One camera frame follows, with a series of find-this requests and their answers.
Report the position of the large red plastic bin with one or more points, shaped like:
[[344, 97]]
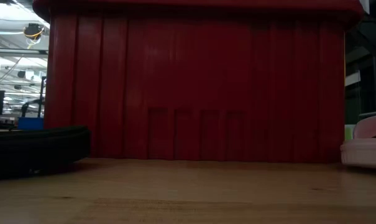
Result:
[[190, 77]]

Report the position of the thin black stand pole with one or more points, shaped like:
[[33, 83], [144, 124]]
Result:
[[42, 93]]

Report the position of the blue box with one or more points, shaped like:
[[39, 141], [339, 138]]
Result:
[[30, 123]]

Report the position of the light green box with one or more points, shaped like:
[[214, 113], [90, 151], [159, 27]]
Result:
[[350, 132]]

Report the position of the grey ceiling beam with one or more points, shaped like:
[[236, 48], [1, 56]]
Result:
[[16, 51]]

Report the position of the white wall panel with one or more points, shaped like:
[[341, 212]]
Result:
[[353, 78]]

